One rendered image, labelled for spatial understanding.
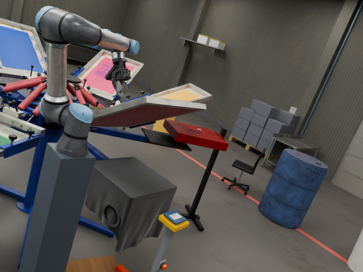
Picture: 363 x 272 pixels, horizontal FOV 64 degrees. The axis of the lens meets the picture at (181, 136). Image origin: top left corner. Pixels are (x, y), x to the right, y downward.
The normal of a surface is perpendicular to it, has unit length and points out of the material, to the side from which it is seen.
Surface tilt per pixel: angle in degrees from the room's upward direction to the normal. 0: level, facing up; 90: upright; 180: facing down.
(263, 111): 90
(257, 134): 90
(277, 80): 90
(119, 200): 92
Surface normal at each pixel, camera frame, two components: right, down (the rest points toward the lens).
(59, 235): 0.67, 0.41
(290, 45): -0.68, -0.03
